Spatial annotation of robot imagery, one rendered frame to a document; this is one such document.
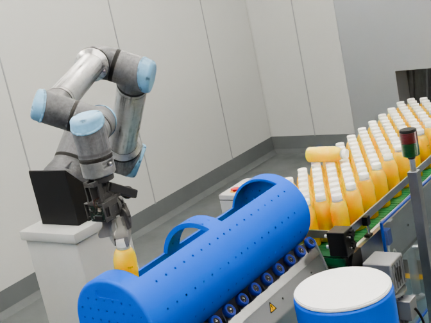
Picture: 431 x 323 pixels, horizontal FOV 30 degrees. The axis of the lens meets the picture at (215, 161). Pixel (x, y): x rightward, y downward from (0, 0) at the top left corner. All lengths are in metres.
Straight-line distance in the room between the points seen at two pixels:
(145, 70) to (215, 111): 4.57
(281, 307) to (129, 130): 0.89
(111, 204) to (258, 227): 0.58
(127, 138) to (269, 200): 0.69
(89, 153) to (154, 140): 4.52
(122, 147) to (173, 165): 3.67
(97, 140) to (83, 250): 1.11
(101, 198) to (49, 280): 1.23
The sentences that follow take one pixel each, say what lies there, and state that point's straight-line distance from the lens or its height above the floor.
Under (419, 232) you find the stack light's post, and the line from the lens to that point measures 3.11.
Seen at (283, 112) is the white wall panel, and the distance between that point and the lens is 7.88.
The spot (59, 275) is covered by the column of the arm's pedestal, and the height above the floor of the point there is 0.91.
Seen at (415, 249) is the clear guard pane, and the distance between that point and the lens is 3.30.
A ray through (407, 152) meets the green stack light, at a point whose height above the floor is 1.18.
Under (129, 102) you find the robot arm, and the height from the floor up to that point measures 1.56.
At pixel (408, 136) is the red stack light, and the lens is 2.98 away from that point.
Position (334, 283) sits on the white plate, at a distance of 2.36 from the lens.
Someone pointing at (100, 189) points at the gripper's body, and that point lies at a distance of 2.15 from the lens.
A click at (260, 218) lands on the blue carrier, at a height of 1.17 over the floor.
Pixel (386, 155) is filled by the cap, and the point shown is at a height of 1.08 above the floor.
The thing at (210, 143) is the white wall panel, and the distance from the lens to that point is 7.21.
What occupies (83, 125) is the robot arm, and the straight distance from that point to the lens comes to 2.10.
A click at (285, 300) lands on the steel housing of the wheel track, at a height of 0.87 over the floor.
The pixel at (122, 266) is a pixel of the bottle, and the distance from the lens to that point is 2.25.
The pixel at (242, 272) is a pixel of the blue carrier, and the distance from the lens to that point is 2.47.
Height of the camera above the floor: 2.01
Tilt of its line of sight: 14 degrees down
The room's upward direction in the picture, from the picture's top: 12 degrees counter-clockwise
